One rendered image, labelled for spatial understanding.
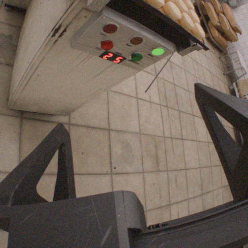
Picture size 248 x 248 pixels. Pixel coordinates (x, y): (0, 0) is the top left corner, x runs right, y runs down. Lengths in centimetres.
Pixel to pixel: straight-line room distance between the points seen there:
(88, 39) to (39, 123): 77
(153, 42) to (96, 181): 97
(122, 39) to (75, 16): 12
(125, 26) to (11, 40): 99
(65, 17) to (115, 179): 111
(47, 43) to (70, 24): 10
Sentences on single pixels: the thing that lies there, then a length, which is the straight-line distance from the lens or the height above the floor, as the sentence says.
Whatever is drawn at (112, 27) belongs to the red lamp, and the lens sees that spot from 46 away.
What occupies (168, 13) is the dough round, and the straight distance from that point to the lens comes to 49.
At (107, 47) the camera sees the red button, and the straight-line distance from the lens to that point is 51.
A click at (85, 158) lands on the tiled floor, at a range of 125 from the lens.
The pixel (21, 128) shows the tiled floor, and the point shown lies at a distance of 114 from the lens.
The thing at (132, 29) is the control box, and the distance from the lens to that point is 47.
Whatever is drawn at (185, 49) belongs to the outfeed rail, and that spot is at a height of 87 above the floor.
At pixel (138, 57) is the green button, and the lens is 56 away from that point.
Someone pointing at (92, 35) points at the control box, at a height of 77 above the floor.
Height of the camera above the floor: 108
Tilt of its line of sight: 46 degrees down
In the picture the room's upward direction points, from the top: 70 degrees clockwise
